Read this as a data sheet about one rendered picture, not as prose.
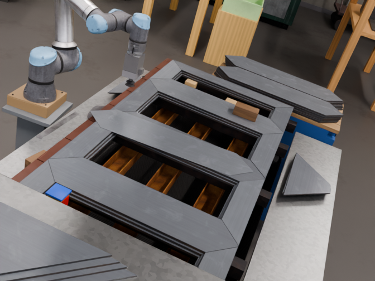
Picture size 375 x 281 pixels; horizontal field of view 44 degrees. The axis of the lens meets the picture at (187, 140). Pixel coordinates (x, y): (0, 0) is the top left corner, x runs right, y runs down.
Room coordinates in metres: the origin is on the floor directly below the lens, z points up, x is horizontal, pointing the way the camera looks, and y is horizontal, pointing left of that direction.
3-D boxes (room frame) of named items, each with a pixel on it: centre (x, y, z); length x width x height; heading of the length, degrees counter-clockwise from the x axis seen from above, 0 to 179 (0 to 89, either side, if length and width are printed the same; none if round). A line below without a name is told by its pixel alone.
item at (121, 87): (2.32, 0.37, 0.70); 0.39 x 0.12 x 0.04; 169
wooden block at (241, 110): (2.10, -0.24, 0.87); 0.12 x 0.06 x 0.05; 83
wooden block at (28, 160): (1.45, 0.54, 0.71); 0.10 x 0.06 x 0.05; 158
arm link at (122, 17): (1.89, 0.43, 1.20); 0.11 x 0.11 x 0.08; 65
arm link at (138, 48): (1.86, 0.32, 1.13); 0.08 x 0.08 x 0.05
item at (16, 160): (1.98, 0.47, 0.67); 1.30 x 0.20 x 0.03; 169
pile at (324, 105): (2.63, -0.44, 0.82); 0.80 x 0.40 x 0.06; 79
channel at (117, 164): (1.72, 0.22, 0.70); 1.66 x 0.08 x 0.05; 169
